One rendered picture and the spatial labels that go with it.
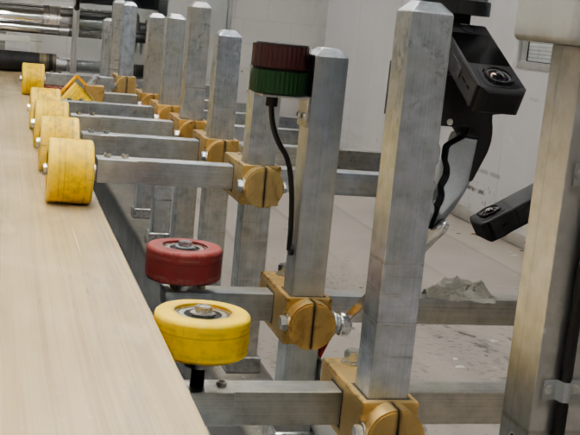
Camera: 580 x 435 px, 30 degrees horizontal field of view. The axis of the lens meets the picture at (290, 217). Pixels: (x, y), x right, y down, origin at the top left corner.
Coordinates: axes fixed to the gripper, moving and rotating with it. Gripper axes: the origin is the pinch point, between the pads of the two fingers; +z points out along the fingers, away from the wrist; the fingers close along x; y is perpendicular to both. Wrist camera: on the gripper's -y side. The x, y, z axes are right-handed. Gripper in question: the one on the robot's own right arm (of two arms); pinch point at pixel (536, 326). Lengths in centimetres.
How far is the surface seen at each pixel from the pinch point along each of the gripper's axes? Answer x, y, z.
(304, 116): -5.3, -32.2, -23.1
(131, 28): 169, -29, -26
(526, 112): 456, 233, 7
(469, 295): -2.3, -10.1, -4.2
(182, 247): -0.5, -42.7, -8.1
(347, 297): -1.5, -24.3, -3.4
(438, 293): -1.8, -13.8, -4.2
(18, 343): -32, -60, -8
